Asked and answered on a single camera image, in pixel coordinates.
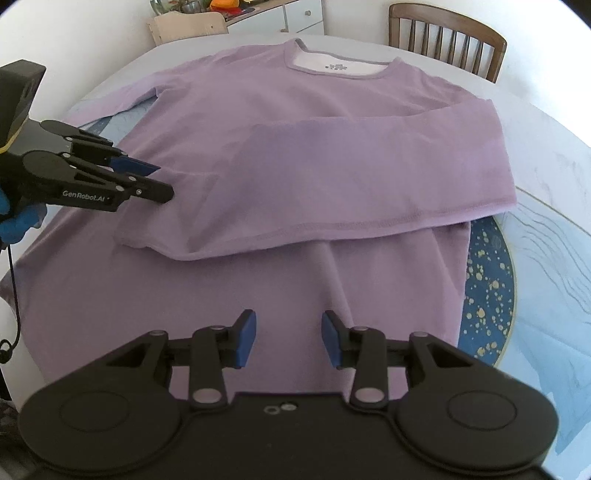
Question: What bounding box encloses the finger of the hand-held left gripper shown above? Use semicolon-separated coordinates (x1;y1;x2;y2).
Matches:
41;120;162;178
69;158;175;205

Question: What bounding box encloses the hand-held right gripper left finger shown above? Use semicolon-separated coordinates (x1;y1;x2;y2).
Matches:
106;309;257;410

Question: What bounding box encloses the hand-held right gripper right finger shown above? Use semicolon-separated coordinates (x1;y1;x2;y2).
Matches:
321;310;474;410

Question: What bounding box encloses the purple long-sleeved shirt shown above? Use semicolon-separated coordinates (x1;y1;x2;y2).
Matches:
0;39;518;402

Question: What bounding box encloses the person's left hand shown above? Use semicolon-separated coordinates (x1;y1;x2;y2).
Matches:
0;187;49;244

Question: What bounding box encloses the light wooden board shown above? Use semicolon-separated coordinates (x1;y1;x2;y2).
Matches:
148;11;229;47

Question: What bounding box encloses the white sideboard with drawers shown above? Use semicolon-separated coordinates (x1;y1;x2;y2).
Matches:
226;0;325;37

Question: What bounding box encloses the wooden chair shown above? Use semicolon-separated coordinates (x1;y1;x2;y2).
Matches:
388;2;508;84

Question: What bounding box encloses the black cord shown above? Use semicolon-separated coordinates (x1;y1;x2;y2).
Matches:
0;242;22;365

